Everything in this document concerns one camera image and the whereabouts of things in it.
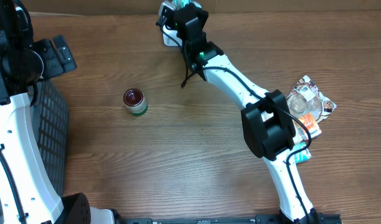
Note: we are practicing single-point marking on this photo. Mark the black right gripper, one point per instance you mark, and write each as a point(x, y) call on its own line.
point(202, 17)

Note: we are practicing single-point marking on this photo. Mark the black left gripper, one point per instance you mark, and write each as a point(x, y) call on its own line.
point(48, 49)

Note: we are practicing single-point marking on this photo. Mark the light teal snack packet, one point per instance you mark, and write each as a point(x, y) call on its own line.
point(182, 3)

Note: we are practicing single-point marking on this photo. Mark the brown snack pouch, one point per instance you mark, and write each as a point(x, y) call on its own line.
point(305, 97)

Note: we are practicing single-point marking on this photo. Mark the orange tissue pack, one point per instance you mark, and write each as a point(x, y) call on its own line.
point(311, 124)

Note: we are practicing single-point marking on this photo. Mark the teal tissue pack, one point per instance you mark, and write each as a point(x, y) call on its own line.
point(302, 156)

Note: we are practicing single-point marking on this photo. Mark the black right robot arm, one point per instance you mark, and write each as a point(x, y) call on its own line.
point(268, 126)

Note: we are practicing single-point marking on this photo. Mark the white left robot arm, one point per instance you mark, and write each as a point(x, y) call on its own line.
point(26, 192)

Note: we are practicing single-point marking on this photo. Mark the white barcode scanner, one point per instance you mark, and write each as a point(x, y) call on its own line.
point(170, 38)

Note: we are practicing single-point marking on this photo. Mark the grey plastic mesh basket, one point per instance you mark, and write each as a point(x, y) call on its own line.
point(50, 121)

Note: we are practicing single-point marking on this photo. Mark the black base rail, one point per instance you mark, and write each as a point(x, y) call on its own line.
point(196, 221)

